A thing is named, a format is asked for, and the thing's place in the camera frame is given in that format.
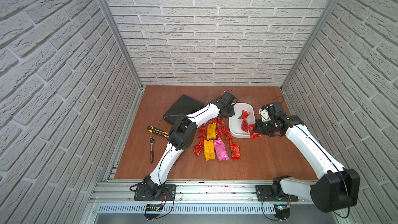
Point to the white plastic storage box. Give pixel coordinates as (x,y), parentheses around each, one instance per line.
(235,121)

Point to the red handled ratchet wrench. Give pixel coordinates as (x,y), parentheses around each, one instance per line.
(151,149)

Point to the aluminium corner post right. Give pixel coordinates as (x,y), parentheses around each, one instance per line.
(325,15)

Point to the controller board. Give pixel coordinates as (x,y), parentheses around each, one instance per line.
(282,212)
(153,211)

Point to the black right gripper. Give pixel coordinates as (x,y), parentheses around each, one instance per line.
(257,128)

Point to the black plastic tool case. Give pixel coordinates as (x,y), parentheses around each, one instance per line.
(184,105)

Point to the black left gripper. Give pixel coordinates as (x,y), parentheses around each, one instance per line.
(227,110)

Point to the aluminium corner post left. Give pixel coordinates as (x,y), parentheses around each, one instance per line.
(105,8)

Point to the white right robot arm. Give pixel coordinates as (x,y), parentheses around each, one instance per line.
(336,188)

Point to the pink foil tea bag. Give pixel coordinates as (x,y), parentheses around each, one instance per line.
(220,150)

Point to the red tea bag box bottom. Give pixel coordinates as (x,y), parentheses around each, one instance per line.
(252,132)

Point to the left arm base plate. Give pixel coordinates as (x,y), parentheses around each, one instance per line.
(166,192)

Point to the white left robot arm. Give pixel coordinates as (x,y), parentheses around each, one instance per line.
(182,135)

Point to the left controller board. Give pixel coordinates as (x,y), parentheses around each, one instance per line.
(153,211)

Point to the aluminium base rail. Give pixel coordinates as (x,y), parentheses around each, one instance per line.
(196,201)

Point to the red foil tea bag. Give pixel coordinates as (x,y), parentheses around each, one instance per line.
(198,147)

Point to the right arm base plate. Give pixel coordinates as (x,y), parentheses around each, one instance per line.
(273,193)

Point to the aluminium corner post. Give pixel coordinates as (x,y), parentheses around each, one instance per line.
(325,15)
(105,8)

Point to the right controller board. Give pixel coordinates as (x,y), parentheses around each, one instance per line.
(282,212)

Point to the red tea bag end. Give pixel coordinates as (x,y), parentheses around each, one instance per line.
(244,115)

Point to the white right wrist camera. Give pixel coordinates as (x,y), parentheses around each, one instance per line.
(264,114)

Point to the yellow foil tea bag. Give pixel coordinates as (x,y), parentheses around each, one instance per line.
(209,151)

